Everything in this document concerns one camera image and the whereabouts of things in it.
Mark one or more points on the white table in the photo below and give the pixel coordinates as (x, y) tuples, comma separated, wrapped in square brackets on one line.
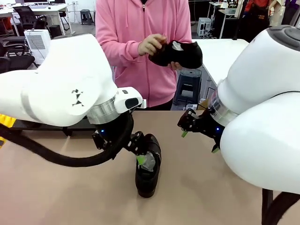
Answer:
[(211, 54)]

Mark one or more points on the black metal shoe stand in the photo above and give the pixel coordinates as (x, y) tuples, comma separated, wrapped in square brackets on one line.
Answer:
[(69, 131), (47, 126)]

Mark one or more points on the right gripper black green finger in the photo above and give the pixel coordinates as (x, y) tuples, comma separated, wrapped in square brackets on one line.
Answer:
[(216, 144), (188, 122)]

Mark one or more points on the white workbench desk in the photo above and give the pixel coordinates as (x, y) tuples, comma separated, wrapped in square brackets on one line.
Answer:
[(228, 12)]

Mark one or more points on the person in pink hoodie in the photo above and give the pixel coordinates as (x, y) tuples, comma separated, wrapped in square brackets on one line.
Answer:
[(140, 21)]

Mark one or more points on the yellow cloth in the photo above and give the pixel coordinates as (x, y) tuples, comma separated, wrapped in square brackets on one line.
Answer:
[(7, 120)]

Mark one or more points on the black computer tower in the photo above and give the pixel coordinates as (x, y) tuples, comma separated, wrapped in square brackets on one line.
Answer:
[(55, 31)]

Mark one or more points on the person's right forearm pink sleeve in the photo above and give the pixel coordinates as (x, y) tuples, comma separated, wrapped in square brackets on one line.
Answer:
[(119, 52)]

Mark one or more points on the white office desk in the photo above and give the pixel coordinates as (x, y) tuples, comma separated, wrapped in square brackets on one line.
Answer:
[(47, 9)]

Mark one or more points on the person's right hand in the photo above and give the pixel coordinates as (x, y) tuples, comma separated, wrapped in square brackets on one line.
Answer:
[(152, 45)]

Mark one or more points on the person in black apron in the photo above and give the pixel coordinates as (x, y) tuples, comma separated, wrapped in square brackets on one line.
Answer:
[(256, 16)]

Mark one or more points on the black leather shoe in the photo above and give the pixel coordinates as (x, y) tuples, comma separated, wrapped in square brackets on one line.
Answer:
[(187, 56), (145, 185)]

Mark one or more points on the white air purifier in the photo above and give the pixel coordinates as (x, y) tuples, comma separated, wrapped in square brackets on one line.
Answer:
[(37, 42)]

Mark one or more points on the left gripper black green finger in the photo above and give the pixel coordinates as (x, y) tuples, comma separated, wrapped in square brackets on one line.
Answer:
[(137, 145), (99, 140)]

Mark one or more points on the white computer case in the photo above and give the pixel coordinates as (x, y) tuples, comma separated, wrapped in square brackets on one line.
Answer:
[(205, 25)]

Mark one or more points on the dark small stool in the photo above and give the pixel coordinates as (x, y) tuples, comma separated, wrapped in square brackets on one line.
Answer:
[(85, 16)]

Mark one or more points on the person's left hand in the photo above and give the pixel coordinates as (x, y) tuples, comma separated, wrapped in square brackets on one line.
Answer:
[(175, 65)]

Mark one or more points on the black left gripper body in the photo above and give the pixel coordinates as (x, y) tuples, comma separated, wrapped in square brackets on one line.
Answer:
[(105, 129)]

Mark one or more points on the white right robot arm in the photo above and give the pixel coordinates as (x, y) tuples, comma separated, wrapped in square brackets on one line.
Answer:
[(257, 70)]

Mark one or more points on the black mesh desk chair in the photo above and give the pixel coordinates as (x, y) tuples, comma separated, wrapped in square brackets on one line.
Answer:
[(27, 16)]

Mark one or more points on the person in purple top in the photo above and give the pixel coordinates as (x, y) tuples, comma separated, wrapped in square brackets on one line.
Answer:
[(290, 11)]

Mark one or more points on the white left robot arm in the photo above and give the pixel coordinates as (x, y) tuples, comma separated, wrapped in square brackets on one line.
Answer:
[(58, 82)]

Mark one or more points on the grey plastic stool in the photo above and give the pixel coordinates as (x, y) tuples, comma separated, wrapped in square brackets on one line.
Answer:
[(187, 82)]

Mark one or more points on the brown cardboard box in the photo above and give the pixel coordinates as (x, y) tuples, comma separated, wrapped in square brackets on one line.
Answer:
[(204, 104)]

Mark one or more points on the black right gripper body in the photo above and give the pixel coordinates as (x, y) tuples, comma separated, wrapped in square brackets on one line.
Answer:
[(208, 124)]

